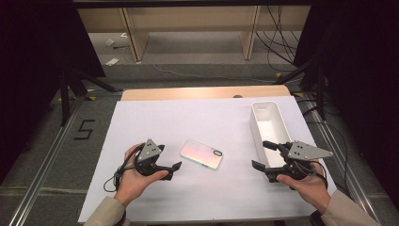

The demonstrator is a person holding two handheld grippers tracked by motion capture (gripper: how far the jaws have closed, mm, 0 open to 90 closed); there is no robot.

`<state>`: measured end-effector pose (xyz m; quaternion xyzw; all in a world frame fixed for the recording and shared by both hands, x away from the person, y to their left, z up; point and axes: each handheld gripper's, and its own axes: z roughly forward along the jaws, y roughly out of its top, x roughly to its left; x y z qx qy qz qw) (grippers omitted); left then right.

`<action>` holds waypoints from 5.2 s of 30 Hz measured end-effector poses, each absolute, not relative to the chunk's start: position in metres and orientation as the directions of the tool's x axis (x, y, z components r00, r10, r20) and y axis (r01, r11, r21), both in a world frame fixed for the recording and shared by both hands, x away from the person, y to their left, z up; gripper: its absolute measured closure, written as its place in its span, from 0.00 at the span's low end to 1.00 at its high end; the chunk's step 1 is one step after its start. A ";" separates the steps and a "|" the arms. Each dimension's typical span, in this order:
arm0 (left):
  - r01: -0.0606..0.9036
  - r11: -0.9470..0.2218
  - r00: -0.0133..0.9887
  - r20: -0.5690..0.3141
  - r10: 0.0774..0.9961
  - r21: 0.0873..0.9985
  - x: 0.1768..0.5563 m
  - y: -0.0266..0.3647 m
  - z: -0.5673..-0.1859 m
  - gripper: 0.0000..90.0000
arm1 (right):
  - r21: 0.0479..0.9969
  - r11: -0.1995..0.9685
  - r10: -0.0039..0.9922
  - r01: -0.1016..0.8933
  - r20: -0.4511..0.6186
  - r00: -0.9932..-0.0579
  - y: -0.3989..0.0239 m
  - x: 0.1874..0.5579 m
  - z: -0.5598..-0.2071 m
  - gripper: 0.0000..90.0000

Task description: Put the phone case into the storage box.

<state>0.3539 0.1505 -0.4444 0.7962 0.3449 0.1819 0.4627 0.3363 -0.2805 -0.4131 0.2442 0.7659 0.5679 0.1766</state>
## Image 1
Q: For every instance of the white foam board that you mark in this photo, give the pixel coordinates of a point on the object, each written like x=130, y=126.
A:
x=200, y=125

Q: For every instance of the black tripod stand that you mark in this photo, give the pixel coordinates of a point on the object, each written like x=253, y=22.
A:
x=67, y=94
x=319, y=84

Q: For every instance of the light wooden table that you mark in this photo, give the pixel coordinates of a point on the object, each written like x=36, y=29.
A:
x=204, y=92

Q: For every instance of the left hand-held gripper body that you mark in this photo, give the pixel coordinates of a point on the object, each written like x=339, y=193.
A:
x=150, y=150

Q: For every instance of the beige wooden desk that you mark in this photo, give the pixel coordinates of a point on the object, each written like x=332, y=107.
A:
x=194, y=19

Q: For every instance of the black curtain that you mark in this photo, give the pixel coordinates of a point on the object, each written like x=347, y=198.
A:
x=370, y=78
x=31, y=62

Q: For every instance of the white paper scrap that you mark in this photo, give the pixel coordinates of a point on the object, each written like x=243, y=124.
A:
x=112, y=61
x=109, y=42

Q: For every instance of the person's left hand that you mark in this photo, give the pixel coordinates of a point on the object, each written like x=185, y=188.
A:
x=135, y=183

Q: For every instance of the aluminium floor rail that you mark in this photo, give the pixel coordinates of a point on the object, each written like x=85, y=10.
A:
x=342, y=163
x=47, y=169

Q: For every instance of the white plastic bin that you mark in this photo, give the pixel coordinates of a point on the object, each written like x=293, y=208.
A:
x=269, y=128

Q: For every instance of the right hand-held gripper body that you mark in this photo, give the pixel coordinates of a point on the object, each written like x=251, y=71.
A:
x=306, y=152

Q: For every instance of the person's right hand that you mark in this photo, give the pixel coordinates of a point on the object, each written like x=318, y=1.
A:
x=310, y=190

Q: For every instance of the iridescent phone case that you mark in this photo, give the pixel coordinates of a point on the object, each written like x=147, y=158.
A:
x=200, y=154

